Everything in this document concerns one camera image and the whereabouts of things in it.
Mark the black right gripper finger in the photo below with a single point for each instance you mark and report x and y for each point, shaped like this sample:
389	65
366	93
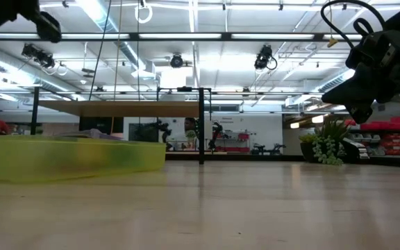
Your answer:
349	90

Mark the yellow-green translucent plastic box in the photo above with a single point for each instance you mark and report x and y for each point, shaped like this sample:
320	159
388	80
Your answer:
64	159

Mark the black background robot arm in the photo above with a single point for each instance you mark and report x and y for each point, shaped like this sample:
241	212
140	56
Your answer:
165	132
216	133

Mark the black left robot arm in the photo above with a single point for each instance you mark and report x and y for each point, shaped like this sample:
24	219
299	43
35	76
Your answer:
5	10

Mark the yellow hanging tag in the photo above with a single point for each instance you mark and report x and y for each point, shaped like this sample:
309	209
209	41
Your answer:
332	42

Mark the green trailing plant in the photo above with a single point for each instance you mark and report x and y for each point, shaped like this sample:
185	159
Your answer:
332	146

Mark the black rounded seat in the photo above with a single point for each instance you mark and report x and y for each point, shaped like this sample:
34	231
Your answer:
354	149

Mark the small plant dark pot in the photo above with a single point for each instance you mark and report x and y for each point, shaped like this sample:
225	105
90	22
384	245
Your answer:
307	147

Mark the black background equipment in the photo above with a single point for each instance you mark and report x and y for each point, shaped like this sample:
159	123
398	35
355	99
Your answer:
269	149

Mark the red white work cart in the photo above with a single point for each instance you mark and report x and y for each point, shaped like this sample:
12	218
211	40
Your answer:
234	142

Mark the black beam with lights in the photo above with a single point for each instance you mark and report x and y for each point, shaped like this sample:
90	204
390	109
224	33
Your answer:
226	36

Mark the round black spotlight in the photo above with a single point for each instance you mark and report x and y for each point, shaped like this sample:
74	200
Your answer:
176	61

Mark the wooden tabletop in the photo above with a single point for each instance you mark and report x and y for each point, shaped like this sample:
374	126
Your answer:
116	108

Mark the black cabinet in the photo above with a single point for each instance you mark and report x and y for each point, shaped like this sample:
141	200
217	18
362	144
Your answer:
101	124

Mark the glowing wall lamp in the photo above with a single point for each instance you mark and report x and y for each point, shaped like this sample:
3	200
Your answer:
294	125
317	119

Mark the black metal frame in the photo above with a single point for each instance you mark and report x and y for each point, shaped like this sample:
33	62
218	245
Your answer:
201	132

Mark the black mounted camera rig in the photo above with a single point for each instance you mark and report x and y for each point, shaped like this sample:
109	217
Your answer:
38	55

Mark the black metal post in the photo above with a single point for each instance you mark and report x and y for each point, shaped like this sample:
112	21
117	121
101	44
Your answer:
35	104

